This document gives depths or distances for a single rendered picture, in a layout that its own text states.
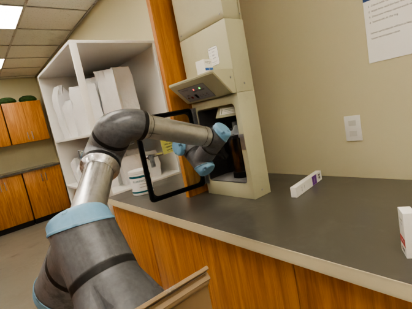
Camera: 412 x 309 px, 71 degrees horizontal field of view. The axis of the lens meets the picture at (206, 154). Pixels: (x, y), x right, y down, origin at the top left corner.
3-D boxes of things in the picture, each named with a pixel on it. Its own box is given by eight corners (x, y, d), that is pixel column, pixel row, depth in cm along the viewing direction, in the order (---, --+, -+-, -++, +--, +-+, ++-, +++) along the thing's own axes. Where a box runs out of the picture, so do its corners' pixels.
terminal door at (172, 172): (206, 184, 150) (190, 107, 144) (151, 203, 135) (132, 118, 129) (205, 184, 151) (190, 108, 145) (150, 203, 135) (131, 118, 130)
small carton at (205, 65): (205, 75, 128) (203, 62, 127) (214, 73, 125) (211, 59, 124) (197, 76, 125) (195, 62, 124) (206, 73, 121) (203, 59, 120)
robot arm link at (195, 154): (211, 159, 109) (195, 139, 114) (196, 179, 115) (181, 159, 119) (224, 157, 115) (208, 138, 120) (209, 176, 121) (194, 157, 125)
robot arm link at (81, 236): (79, 268, 43) (49, 197, 49) (56, 308, 50) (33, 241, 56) (145, 244, 52) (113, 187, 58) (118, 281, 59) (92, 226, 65)
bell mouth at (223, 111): (233, 114, 152) (232, 103, 151) (259, 110, 138) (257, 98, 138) (208, 119, 141) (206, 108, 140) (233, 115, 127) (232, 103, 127)
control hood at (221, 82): (190, 103, 146) (187, 83, 145) (237, 92, 121) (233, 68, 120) (172, 106, 139) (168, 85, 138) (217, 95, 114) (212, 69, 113)
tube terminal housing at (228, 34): (241, 179, 168) (216, 42, 158) (288, 183, 143) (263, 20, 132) (208, 192, 153) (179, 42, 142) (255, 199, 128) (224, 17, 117)
